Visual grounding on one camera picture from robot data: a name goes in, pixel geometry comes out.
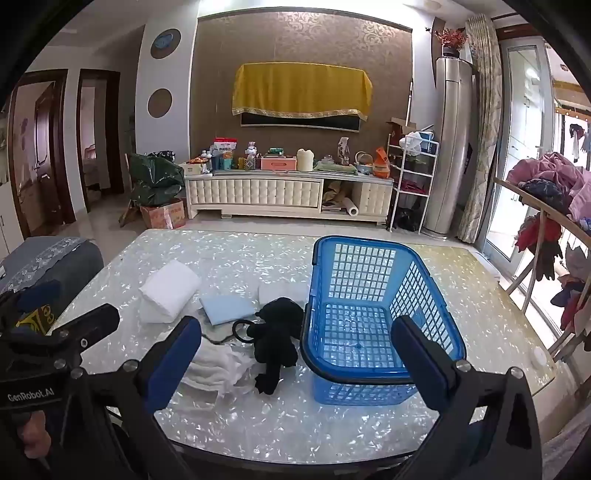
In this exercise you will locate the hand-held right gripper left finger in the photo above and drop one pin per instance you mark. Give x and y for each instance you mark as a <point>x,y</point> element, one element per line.
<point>175,362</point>

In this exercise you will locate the orange bag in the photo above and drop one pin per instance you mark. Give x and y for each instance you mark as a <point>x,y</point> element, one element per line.
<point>381,168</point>

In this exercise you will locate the white paper roll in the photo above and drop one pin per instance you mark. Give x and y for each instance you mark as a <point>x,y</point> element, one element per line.
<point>351,208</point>

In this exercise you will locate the wooden clothes rack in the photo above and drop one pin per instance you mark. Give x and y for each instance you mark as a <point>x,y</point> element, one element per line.
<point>501,183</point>

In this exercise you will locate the black plush toy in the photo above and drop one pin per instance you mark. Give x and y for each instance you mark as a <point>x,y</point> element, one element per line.
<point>274,339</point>

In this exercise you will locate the red flower vase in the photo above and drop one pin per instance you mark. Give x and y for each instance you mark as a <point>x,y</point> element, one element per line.
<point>450,39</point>

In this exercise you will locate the small white cloth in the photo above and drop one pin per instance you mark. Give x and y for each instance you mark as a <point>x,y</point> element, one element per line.
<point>274,291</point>

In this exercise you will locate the standing air conditioner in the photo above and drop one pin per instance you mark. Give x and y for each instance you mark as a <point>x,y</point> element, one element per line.
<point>450,143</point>

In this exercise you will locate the blue round wall plate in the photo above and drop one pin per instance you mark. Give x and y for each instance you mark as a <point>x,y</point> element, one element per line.
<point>165,41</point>

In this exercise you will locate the white plastic bag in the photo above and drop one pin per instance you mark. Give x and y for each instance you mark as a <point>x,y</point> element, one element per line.
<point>415,141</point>

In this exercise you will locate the dark wooden door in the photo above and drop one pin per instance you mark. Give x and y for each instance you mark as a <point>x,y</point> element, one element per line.
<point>44,152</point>

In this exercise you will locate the black television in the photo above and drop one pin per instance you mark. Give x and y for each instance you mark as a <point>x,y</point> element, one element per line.
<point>300,123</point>

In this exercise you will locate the person's left hand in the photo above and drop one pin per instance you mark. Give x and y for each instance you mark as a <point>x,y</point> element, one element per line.
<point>32,431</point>

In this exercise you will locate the cream cylindrical container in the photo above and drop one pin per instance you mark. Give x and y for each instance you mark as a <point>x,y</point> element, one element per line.
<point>304,160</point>

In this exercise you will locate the hanging clothes outside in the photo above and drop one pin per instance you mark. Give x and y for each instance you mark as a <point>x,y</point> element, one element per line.
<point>577,138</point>

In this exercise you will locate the white metal rack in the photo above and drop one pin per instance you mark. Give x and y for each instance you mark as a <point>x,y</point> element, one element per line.
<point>411,173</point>

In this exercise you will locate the open brown cardboard box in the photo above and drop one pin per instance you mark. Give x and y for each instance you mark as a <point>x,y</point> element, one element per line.
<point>398,127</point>

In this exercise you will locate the dark wooden doorway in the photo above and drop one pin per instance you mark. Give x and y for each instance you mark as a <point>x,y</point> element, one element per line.
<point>115,138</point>

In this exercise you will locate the glass sliding door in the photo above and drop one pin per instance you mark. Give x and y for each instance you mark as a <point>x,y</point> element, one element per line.
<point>521,138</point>

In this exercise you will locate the yellow cloth cover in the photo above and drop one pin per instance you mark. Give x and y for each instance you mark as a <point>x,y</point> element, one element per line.
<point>300,90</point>

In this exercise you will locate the printed cardboard box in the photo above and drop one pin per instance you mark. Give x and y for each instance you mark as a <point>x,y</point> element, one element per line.
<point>161,214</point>

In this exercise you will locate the cream tufted television cabinet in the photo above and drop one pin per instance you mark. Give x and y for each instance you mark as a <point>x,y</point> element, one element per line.
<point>258,194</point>

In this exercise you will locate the blue plastic basket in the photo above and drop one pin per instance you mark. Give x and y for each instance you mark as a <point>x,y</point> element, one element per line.
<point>355,341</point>

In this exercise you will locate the red and white snack bag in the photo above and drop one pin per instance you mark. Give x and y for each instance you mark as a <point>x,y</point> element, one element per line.
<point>225,145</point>

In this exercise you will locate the light blue cloth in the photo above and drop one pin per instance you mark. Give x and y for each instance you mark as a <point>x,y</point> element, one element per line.
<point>226,309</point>

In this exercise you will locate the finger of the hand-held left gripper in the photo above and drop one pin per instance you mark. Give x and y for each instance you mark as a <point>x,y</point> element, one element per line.
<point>90,321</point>
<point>39,294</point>

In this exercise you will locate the thick white towel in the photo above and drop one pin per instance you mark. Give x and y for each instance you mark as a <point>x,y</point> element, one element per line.
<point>168,290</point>

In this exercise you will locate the patterned beige curtain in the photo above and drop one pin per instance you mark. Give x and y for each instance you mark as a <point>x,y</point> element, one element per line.
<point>482,129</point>

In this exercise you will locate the green plastic bag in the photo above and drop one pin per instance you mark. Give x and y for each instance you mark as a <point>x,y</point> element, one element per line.
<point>152,180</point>

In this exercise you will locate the white quilted cloth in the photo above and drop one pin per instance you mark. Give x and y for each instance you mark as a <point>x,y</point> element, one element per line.
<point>217,369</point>

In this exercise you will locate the pink storage box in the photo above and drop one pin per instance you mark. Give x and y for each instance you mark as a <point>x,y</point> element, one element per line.
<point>278,163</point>

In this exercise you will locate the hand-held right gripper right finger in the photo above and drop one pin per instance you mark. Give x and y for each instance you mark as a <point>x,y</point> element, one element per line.
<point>420,364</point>

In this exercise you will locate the black bag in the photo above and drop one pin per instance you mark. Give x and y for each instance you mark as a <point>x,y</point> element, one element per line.
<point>408,219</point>

